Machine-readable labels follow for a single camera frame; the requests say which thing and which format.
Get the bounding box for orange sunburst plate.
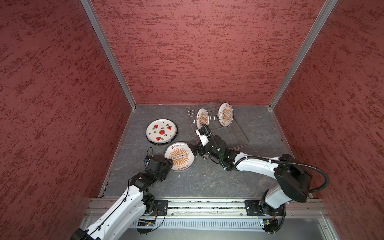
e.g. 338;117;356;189
218;103;234;128
196;108;210;129
165;142;195;172

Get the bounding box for black striped rim plate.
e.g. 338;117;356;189
145;119;179;146

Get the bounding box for watermelon blue rim plate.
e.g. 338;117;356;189
146;118;178;144

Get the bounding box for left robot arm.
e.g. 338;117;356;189
71;155;174;240

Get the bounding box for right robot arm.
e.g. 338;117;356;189
192;135;312;216

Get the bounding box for left connector board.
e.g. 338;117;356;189
137;219;157;228

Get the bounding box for connector board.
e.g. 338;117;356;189
137;219;157;228
263;219;279;233

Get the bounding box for right connector board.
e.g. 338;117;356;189
263;219;279;233

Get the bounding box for left corner aluminium profile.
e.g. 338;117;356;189
81;0;137;110

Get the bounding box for corner aluminium profile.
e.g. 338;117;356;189
269;0;338;112
81;0;137;110

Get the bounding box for right corner aluminium profile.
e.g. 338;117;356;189
269;0;338;112

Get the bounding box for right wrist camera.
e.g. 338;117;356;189
196;128;209;147

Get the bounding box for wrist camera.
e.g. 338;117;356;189
196;128;209;147
144;155;152;167

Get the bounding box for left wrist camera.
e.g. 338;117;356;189
144;155;152;167

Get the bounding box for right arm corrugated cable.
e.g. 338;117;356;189
202;123;331;194

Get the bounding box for wire dish rack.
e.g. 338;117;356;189
186;100;249;151

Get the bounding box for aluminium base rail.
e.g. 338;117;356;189
73;197;341;240

